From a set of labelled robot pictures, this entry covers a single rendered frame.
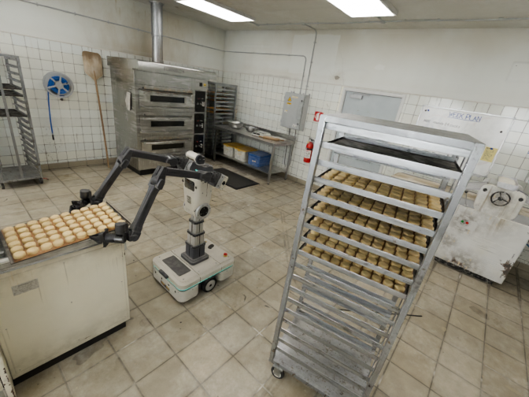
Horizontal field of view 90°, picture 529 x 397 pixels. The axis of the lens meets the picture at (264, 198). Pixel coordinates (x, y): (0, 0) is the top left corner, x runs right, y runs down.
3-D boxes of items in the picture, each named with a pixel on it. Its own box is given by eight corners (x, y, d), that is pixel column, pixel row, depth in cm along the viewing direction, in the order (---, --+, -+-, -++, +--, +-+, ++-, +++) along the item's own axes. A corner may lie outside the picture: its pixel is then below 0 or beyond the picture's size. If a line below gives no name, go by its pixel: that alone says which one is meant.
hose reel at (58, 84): (78, 137, 495) (69, 72, 452) (81, 139, 485) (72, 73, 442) (50, 138, 465) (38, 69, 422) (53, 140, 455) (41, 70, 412)
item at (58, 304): (14, 390, 162) (-29, 272, 127) (4, 351, 181) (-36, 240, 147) (131, 326, 212) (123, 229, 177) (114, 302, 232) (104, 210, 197)
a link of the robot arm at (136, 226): (167, 181, 174) (157, 178, 180) (160, 177, 169) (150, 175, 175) (138, 243, 167) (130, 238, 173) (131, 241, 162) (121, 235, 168)
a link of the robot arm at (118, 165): (131, 161, 202) (125, 156, 208) (124, 158, 197) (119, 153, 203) (99, 208, 202) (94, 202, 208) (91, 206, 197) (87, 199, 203)
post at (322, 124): (268, 360, 189) (319, 113, 123) (270, 357, 191) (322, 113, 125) (271, 362, 188) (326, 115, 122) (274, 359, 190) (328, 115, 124)
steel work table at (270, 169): (211, 161, 666) (213, 120, 628) (232, 157, 718) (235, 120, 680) (268, 185, 558) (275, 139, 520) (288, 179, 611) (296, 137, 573)
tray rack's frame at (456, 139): (265, 369, 191) (319, 113, 122) (294, 323, 233) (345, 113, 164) (354, 428, 164) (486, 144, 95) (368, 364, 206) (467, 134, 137)
